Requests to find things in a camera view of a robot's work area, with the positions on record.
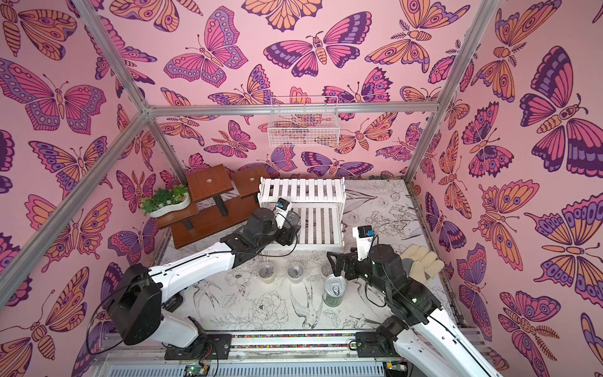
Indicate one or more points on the black slotted scoop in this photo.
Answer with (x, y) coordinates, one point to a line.
(173, 303)

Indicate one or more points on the brown wooden tiered stand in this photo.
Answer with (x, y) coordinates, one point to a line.
(218, 201)

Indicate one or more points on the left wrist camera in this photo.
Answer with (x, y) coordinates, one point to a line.
(281, 211)

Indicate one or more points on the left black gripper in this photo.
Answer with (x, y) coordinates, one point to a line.
(287, 236)

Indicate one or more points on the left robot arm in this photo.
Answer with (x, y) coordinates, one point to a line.
(142, 307)

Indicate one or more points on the aluminium frame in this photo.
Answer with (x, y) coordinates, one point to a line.
(147, 115)

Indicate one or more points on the red seed jar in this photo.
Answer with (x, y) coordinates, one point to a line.
(326, 270)

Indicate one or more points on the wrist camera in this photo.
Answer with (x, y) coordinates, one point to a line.
(281, 211)
(364, 236)

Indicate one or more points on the beige work glove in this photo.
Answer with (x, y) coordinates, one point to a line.
(421, 264)

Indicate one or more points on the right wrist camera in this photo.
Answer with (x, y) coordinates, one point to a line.
(364, 236)

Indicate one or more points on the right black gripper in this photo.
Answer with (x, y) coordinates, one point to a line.
(351, 264)

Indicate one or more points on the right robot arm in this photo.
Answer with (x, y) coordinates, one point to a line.
(419, 329)

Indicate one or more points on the green plant in white pot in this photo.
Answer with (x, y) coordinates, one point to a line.
(165, 201)

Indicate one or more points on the white wire basket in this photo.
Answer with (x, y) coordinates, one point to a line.
(302, 122)

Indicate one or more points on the green watermelon can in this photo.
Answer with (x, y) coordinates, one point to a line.
(334, 290)

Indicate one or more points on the white wooden slatted shelf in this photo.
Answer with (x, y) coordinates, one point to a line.
(319, 204)

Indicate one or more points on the yellow seed jar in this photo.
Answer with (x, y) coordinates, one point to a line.
(267, 272)

